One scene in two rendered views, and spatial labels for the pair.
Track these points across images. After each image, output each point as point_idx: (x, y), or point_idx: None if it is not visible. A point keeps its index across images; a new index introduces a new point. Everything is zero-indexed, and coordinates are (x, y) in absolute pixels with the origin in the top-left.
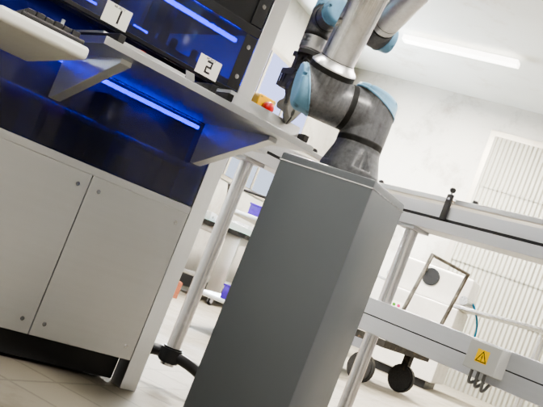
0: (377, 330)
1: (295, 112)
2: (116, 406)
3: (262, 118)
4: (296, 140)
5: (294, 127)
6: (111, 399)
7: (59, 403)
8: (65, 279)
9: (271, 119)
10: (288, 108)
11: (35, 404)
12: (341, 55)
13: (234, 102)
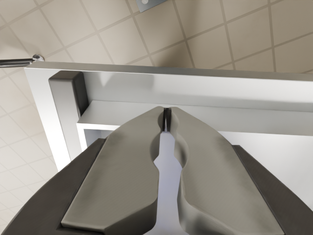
0: None
1: (152, 125)
2: (173, 52)
3: (257, 113)
4: (111, 69)
5: (109, 118)
6: (169, 65)
7: (219, 37)
8: None
9: (223, 116)
10: (208, 127)
11: (240, 25)
12: None
13: None
